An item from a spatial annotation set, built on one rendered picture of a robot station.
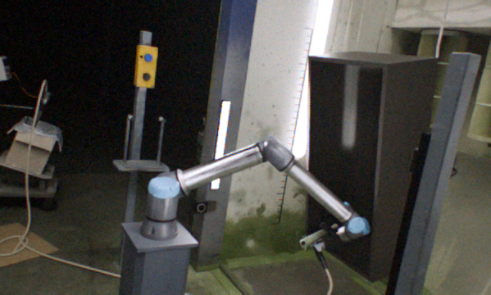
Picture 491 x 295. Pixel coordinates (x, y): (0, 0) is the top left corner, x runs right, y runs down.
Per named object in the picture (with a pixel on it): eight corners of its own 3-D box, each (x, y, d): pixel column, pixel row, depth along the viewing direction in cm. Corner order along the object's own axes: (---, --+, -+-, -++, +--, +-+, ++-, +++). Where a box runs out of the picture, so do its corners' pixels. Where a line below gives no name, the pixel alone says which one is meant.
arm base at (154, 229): (146, 242, 206) (147, 222, 204) (134, 226, 222) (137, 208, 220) (183, 238, 216) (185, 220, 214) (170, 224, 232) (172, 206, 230)
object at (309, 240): (320, 273, 248) (303, 235, 253) (314, 275, 251) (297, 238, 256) (352, 251, 288) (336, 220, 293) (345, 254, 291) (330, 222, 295)
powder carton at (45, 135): (5, 147, 407) (21, 109, 404) (53, 163, 423) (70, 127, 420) (-7, 162, 358) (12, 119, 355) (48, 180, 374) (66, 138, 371)
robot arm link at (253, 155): (145, 185, 223) (280, 133, 223) (149, 175, 240) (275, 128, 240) (156, 211, 227) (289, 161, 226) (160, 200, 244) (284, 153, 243)
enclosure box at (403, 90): (344, 224, 307) (353, 51, 270) (415, 265, 257) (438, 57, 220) (305, 236, 291) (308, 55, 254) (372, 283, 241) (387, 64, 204)
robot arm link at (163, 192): (143, 218, 209) (147, 183, 206) (147, 206, 226) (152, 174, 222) (175, 221, 211) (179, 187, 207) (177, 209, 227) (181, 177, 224)
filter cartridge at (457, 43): (448, 140, 356) (475, 35, 338) (443, 145, 325) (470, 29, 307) (402, 131, 373) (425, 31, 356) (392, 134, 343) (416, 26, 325)
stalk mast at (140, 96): (126, 262, 315) (149, 32, 283) (128, 266, 310) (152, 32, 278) (117, 263, 312) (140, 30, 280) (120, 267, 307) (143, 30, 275)
